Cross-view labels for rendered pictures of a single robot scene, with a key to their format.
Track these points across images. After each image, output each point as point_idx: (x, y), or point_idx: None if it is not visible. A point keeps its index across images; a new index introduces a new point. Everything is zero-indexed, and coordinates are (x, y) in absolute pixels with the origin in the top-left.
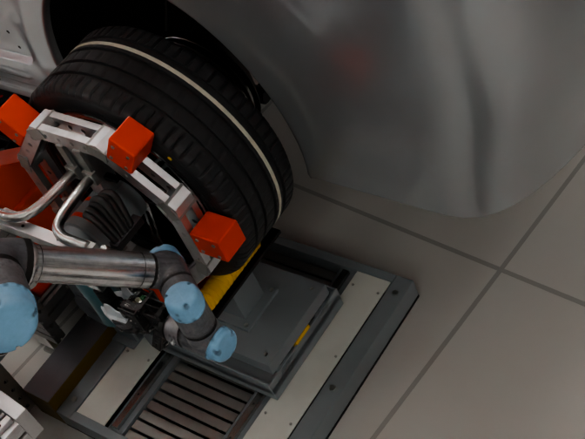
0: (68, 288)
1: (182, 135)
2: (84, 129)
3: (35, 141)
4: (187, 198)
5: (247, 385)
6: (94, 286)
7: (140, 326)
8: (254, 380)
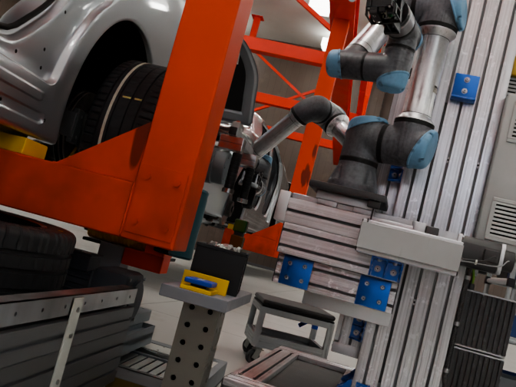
0: (130, 281)
1: None
2: None
3: None
4: None
5: (143, 342)
6: (256, 163)
7: (260, 183)
8: (151, 326)
